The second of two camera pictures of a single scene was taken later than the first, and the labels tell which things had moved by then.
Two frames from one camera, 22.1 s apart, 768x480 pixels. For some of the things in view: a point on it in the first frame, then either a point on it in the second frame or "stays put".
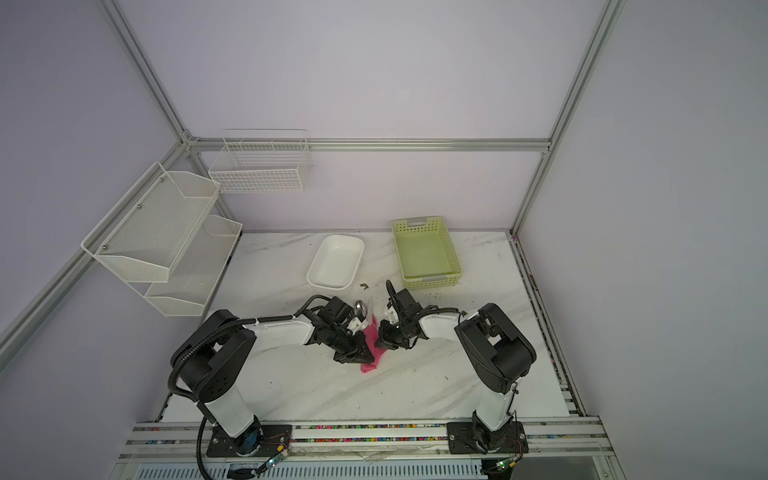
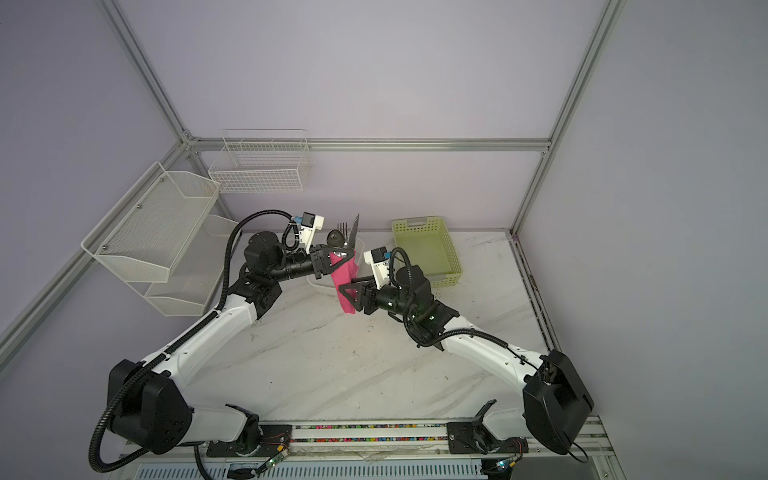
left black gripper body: x=347 y=348 to x=301 y=264
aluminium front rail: x=176 y=442 stays put
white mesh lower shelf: x=195 y=276 stays put
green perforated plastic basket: x=426 y=255 stays put
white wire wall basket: x=262 y=161 stays put
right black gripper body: x=394 y=335 to x=387 y=299
